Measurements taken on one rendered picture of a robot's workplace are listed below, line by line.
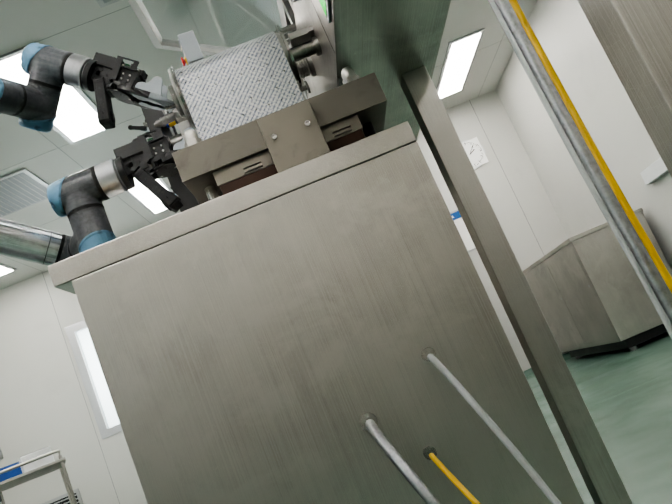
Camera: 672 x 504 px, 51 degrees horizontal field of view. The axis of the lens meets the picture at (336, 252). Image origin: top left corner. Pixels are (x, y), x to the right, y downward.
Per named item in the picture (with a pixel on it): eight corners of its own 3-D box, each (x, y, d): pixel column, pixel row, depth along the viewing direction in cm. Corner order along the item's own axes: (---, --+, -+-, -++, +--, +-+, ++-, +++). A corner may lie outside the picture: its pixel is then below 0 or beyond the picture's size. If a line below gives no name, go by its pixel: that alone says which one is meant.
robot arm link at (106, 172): (102, 192, 144) (115, 203, 152) (123, 184, 144) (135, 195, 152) (90, 160, 145) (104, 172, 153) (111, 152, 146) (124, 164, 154)
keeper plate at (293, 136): (280, 177, 127) (257, 124, 129) (331, 156, 127) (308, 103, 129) (278, 173, 124) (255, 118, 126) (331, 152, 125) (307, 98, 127)
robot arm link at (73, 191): (67, 225, 151) (55, 190, 152) (116, 206, 151) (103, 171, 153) (52, 216, 143) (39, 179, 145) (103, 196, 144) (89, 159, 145)
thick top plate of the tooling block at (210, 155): (201, 205, 143) (191, 178, 144) (383, 131, 145) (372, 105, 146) (182, 182, 127) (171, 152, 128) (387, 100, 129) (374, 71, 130)
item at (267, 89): (214, 174, 148) (184, 98, 152) (318, 132, 150) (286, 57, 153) (214, 173, 148) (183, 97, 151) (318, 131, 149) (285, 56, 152)
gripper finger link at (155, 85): (176, 79, 157) (139, 69, 158) (167, 103, 156) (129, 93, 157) (181, 85, 160) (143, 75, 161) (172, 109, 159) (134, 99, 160)
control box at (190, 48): (185, 75, 222) (175, 47, 223) (205, 68, 223) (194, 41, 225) (183, 64, 215) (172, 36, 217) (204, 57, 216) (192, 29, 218)
